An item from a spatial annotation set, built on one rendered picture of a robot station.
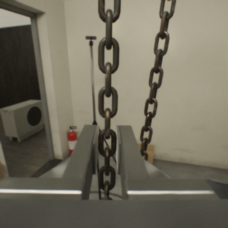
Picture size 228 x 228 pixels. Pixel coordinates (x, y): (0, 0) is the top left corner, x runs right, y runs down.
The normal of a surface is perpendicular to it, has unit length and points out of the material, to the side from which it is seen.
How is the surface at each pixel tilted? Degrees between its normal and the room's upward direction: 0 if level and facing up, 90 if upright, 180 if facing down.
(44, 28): 90
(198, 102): 90
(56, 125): 90
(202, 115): 90
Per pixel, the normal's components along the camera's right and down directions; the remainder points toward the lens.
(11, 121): -0.29, 0.29
